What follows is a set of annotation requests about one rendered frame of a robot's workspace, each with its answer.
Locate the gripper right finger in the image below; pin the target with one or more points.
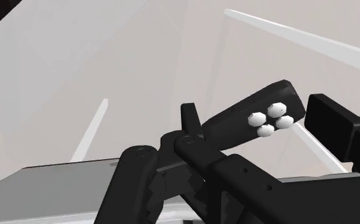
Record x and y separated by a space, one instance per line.
322 201

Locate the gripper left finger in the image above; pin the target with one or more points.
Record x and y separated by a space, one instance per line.
136 173

